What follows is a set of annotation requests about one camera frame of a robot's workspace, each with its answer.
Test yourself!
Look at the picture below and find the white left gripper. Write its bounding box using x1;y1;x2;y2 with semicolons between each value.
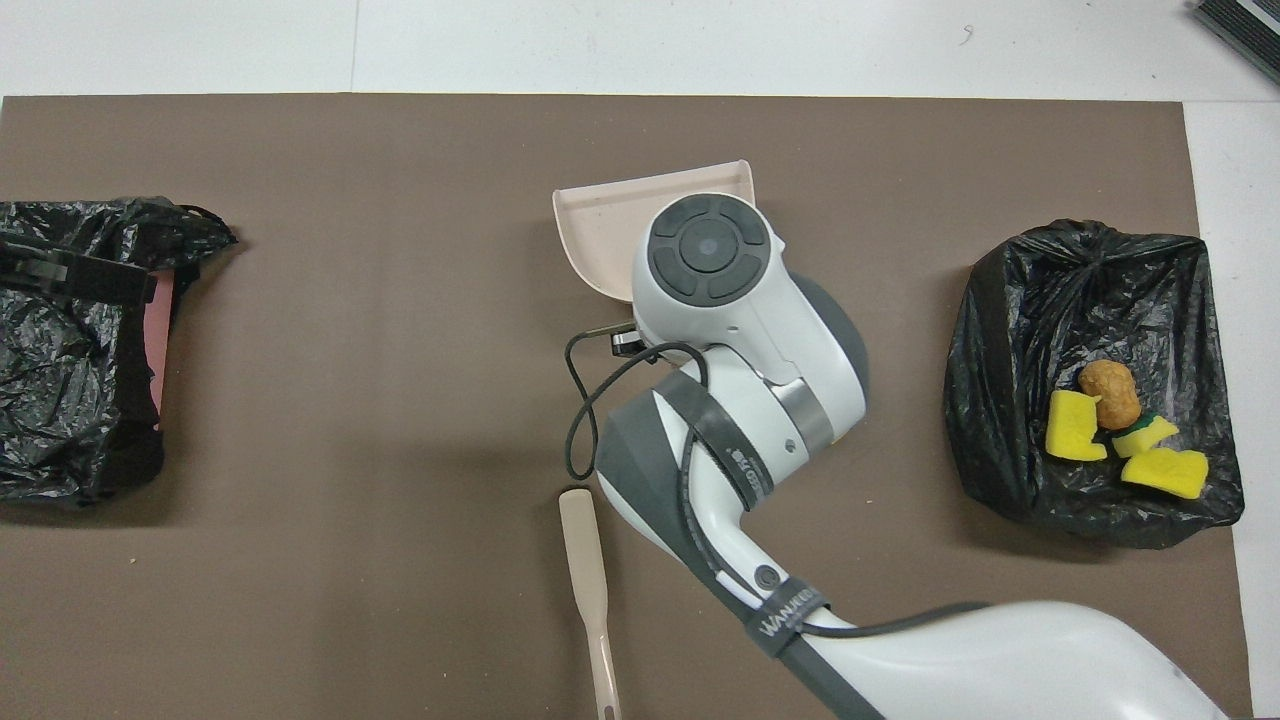
0;238;159;307

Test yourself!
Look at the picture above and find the beige plastic dustpan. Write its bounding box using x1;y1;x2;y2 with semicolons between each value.
552;158;757;303

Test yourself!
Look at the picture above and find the beige hand brush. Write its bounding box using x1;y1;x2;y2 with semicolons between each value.
558;488;623;720

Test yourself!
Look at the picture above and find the yellow sponge piece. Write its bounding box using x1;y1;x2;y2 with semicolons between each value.
1120;447;1211;500
1045;389;1109;462
1112;412;1181;460

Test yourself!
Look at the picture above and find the brown croquette toy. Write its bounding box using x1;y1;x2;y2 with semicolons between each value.
1078;360;1142;432

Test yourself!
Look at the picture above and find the pink plastic bin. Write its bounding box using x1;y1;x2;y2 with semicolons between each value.
143;272;177;431

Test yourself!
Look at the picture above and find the black plastic trash bag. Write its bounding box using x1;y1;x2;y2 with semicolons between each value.
943;218;1247;551
0;196;239;506

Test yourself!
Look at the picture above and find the brown table mat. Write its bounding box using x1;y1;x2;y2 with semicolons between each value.
0;93;1254;720

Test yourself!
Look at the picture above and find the dark striped mat corner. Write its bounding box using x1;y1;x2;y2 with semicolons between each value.
1190;0;1280;86

